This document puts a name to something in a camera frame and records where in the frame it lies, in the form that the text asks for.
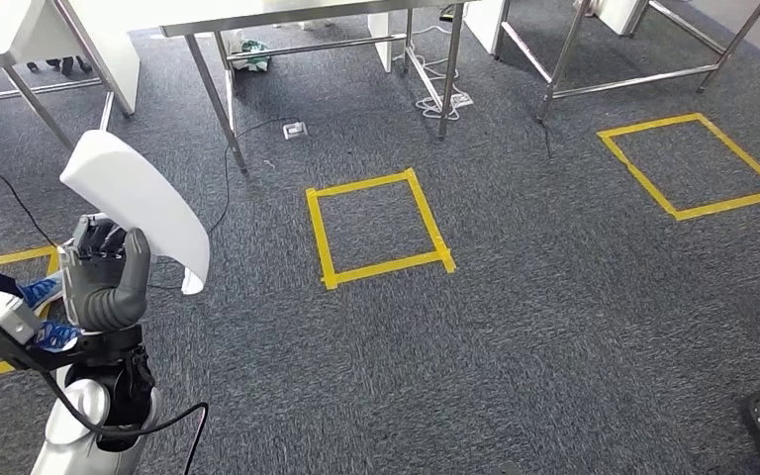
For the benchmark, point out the white curved plastic part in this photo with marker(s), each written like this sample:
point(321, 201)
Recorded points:
point(131, 190)

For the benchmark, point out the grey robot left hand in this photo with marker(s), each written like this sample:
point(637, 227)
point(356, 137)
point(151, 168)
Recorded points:
point(104, 275)

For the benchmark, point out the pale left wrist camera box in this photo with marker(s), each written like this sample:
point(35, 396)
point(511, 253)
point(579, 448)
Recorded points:
point(0, 314)

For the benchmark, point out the white floor power socket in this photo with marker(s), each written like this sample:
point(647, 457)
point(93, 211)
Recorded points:
point(295, 130)

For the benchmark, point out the white green plastic bag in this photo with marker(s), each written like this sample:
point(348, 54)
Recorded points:
point(252, 52)

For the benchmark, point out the white panel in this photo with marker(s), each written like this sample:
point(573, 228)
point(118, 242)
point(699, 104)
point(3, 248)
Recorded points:
point(619, 16)
point(485, 23)
point(380, 39)

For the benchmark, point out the yellow floor tape square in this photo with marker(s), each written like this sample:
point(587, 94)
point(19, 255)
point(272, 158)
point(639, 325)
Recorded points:
point(380, 270)
point(731, 205)

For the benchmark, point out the stainless steel table frame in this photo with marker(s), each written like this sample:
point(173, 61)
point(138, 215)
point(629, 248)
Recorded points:
point(636, 80)

